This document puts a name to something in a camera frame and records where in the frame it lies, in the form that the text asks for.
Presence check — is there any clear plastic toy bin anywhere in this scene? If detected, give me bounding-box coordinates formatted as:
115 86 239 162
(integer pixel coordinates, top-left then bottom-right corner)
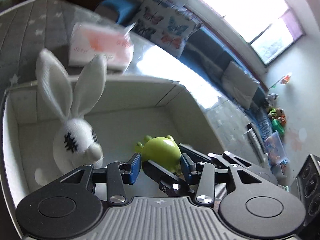
264 131 289 172

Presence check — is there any black camera head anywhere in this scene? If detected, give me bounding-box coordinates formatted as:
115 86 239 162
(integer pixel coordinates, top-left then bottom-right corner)
290 154 319 239

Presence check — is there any white knitted rabbit toy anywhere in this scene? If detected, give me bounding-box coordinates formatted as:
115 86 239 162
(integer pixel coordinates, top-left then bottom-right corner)
36 49 107 174

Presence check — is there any green rubber pig toy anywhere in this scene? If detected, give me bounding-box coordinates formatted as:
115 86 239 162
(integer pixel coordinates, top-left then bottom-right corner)
135 135 181 173

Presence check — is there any dark cardboard storage box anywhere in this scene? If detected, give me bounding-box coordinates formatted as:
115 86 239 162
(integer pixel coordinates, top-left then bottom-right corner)
1 76 226 239

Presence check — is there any window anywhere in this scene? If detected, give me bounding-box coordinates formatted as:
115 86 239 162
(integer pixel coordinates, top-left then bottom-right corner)
184 0 305 67

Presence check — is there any grey cushion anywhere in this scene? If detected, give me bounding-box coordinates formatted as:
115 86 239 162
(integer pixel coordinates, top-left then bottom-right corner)
221 61 260 110

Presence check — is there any small plush toys pile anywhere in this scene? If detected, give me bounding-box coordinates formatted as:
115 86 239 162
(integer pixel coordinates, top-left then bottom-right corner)
264 93 287 137

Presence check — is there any blue sofa bench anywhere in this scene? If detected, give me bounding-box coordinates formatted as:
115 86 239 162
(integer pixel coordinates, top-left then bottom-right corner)
94 0 286 176

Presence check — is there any pink tissue pack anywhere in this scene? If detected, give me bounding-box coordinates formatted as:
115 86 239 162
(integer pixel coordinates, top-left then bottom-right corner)
68 22 135 72

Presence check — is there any butterfly print pillow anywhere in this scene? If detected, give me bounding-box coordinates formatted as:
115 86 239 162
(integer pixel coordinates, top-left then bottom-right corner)
130 0 203 58

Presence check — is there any grey remote control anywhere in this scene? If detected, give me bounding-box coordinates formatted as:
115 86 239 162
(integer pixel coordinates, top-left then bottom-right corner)
246 123 266 163

